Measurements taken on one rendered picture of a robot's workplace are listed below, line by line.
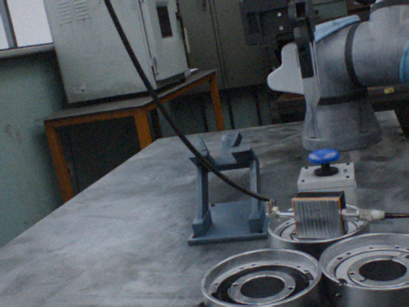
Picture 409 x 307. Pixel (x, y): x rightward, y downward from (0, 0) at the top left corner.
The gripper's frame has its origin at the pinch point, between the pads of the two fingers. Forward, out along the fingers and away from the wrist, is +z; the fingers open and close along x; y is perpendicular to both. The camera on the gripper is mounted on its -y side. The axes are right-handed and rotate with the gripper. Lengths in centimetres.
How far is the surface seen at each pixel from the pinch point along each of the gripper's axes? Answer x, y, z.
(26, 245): 8.7, 42.9, 14.0
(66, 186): -158, 151, 54
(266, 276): 24.5, 3.8, 11.2
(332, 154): 1.1, -1.3, 6.8
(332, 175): 1.1, -1.0, 9.5
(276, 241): 18.6, 3.7, 10.5
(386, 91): -319, -17, 52
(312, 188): 3.3, 1.5, 10.4
